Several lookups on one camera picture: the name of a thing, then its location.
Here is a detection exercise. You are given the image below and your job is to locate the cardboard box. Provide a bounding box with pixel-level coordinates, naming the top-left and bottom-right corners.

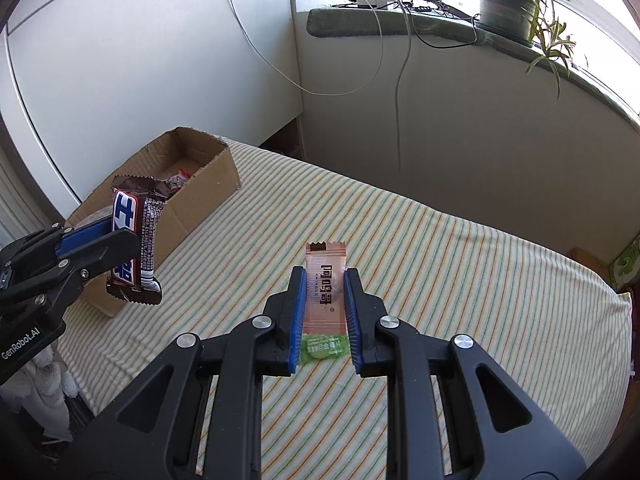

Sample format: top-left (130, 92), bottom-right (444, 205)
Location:
top-left (65, 126), bottom-right (241, 318)

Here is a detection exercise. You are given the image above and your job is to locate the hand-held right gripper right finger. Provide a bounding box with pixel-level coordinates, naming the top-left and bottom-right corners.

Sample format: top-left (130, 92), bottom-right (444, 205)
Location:
top-left (343, 268), bottom-right (588, 480)

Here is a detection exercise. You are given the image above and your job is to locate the white wardrobe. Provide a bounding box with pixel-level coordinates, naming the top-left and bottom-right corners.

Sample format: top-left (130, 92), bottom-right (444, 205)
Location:
top-left (0, 0), bottom-right (306, 218)

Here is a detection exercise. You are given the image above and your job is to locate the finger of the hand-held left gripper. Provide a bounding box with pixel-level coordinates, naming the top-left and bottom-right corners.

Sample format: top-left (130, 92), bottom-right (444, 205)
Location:
top-left (0, 230), bottom-right (142, 318)
top-left (0, 217), bottom-right (115, 281)

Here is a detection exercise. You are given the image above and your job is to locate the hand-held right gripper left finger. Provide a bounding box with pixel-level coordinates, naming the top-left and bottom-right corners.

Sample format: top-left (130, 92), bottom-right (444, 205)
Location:
top-left (87, 266), bottom-right (307, 480)

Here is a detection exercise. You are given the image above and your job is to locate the pink wafer packet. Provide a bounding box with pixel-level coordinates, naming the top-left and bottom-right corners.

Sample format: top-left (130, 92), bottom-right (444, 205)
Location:
top-left (304, 241), bottom-right (348, 336)

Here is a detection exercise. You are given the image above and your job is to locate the green candy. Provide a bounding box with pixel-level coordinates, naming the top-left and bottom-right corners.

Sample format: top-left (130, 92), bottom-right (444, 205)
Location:
top-left (300, 332), bottom-right (350, 362)

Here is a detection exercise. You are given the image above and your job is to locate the green patterned box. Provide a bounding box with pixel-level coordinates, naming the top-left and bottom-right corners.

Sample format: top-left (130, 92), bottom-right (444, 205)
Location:
top-left (607, 235), bottom-right (640, 292)

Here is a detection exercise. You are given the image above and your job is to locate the grey windowsill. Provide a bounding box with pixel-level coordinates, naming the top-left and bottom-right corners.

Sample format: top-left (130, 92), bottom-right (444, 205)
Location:
top-left (306, 5), bottom-right (640, 126)

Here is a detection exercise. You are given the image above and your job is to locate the thick white cable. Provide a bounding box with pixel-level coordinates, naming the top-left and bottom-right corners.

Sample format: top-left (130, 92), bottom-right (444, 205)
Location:
top-left (394, 0), bottom-right (414, 172)

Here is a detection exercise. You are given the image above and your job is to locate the thin white cable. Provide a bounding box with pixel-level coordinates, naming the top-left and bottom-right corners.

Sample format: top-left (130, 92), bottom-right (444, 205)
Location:
top-left (212, 0), bottom-right (388, 97)

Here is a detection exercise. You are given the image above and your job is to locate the potted spider plant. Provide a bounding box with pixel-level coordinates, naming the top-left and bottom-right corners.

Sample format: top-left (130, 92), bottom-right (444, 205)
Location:
top-left (462, 0), bottom-right (581, 106)

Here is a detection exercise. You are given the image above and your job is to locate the black cable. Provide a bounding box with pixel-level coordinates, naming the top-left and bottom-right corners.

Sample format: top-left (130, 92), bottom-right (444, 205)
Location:
top-left (400, 2), bottom-right (479, 51)

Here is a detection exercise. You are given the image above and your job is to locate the person's left forearm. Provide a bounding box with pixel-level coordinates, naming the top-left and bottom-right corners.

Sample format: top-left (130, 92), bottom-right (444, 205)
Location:
top-left (15, 347), bottom-right (78, 443)

